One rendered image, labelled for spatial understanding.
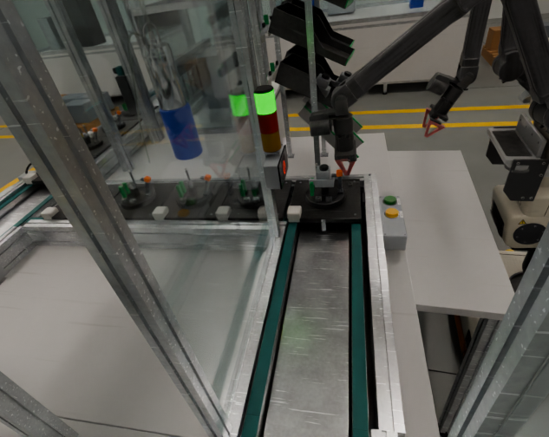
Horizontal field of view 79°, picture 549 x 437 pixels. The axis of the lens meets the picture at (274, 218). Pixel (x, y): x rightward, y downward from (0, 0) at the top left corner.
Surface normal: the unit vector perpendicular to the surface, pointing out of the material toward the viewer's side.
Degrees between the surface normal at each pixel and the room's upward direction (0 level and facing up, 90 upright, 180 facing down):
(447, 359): 0
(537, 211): 90
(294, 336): 0
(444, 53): 90
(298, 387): 0
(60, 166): 90
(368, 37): 90
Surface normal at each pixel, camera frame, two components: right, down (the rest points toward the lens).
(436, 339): -0.13, -0.78
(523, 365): -0.18, 0.62
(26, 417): 0.98, 0.00
